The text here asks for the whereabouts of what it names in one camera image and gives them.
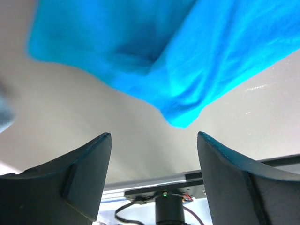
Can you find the aluminium front rail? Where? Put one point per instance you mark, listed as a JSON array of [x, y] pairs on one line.
[[140, 185]]

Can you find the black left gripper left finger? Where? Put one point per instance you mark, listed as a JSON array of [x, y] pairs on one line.
[[64, 191]]

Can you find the blue t shirt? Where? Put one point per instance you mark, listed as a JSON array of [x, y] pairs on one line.
[[177, 55]]

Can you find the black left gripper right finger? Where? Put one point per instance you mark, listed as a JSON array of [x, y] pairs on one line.
[[275, 202]]

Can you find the grey folded t shirt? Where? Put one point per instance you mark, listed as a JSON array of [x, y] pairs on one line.
[[7, 115]]

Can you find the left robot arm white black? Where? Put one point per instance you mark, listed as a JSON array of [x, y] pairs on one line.
[[170, 208]]

